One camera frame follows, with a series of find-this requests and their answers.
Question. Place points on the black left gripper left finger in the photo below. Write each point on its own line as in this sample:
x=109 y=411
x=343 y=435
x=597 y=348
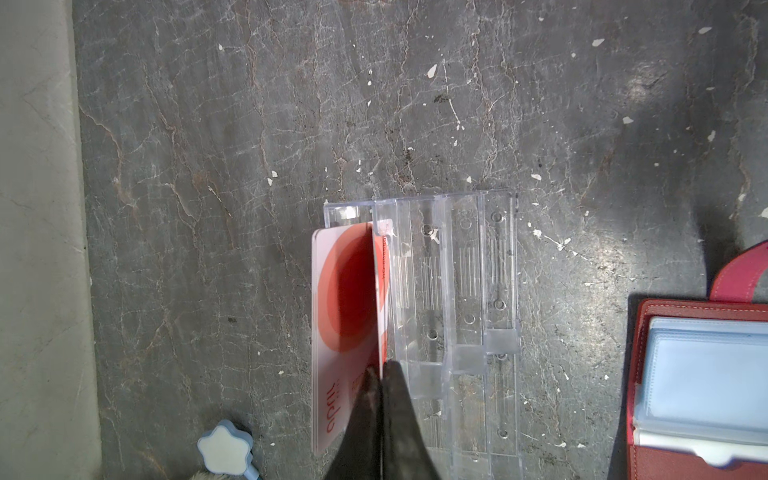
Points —
x=359 y=454

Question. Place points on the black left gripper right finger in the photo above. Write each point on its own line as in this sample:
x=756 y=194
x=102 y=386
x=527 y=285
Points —
x=404 y=454

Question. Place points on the white card red circle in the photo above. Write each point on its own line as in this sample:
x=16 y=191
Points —
x=344 y=325

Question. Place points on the clear acrylic tiered card stand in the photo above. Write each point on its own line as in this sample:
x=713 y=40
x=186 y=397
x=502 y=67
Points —
x=453 y=325

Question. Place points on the red leather card holder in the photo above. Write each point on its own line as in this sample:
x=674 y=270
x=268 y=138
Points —
x=730 y=298

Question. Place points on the white plastic card sleeves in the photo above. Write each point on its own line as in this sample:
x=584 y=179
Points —
x=703 y=390

